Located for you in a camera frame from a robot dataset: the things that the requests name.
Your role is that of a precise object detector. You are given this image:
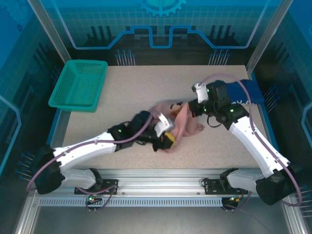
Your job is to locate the aluminium frame post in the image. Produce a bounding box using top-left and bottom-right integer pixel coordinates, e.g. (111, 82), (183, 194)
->
(246, 0), (294, 73)
(27, 0), (72, 64)

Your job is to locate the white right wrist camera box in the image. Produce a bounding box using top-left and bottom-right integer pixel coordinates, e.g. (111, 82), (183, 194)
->
(192, 82), (209, 103)

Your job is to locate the green plastic mesh basket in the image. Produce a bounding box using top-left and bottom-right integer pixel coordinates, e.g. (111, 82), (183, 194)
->
(48, 59), (108, 113)

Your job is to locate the cable connector with LED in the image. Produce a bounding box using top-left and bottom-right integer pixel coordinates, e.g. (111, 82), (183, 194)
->
(223, 194), (245, 207)
(85, 192), (103, 206)

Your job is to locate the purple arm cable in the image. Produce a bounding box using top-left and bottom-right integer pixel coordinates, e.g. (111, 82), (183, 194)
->
(198, 73), (303, 213)
(26, 107), (164, 213)

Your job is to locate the aluminium mounting rail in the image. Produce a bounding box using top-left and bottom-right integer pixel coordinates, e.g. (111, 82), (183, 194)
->
(31, 168), (293, 198)

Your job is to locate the blue t-shirt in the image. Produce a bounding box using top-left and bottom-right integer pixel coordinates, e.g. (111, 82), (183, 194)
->
(225, 79), (265, 106)

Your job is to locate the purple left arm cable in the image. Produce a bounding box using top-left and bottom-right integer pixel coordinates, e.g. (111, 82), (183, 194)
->
(26, 107), (164, 213)

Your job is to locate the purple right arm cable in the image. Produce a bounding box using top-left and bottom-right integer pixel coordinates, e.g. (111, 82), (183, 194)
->
(198, 73), (303, 213)

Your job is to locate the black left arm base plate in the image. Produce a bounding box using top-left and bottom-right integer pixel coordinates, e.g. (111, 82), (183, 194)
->
(74, 179), (119, 195)

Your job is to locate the slotted grey cable duct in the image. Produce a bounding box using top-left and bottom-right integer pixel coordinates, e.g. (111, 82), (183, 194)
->
(38, 197), (224, 208)

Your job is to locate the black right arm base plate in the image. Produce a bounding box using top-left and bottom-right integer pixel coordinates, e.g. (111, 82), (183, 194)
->
(204, 179), (249, 195)

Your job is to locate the pink t-shirt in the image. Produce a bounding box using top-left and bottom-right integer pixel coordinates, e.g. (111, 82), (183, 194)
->
(148, 99), (206, 154)

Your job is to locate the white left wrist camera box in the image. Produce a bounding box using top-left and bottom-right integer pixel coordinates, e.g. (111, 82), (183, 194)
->
(155, 114), (176, 137)

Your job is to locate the aluminium frame bar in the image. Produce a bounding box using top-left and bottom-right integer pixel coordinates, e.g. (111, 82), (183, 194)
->
(282, 202), (309, 234)
(13, 195), (41, 234)

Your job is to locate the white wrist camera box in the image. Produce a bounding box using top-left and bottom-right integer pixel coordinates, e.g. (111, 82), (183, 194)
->
(155, 114), (176, 137)
(192, 82), (209, 103)

